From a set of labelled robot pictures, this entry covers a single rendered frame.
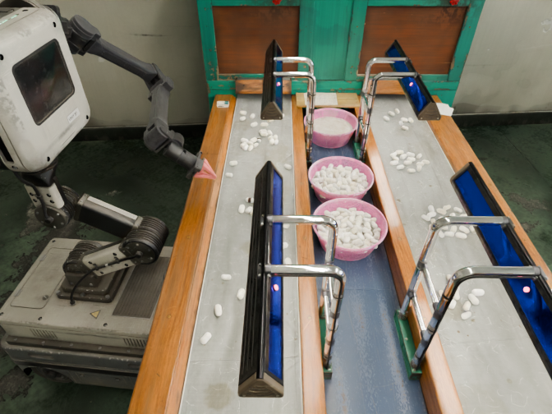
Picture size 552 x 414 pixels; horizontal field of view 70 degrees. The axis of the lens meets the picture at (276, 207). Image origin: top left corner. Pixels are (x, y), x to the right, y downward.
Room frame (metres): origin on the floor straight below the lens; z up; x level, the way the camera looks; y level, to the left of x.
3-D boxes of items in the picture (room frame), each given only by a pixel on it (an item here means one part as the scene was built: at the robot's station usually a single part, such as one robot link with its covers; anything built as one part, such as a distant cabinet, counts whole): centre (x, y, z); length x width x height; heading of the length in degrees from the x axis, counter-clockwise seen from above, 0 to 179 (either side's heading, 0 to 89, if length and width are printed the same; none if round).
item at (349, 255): (1.02, -0.26, 0.72); 0.27 x 0.27 x 0.10
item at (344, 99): (1.96, -0.27, 0.77); 0.33 x 0.15 x 0.01; 89
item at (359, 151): (1.57, -0.47, 0.90); 0.20 x 0.19 x 0.45; 179
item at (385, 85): (2.01, -0.62, 0.83); 0.30 x 0.06 x 0.07; 89
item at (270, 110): (1.58, 0.01, 1.08); 0.62 x 0.08 x 0.07; 179
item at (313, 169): (1.30, -0.27, 0.72); 0.27 x 0.27 x 0.10
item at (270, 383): (0.61, 0.02, 1.08); 0.62 x 0.08 x 0.07; 179
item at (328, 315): (0.60, -0.06, 0.90); 0.20 x 0.19 x 0.45; 179
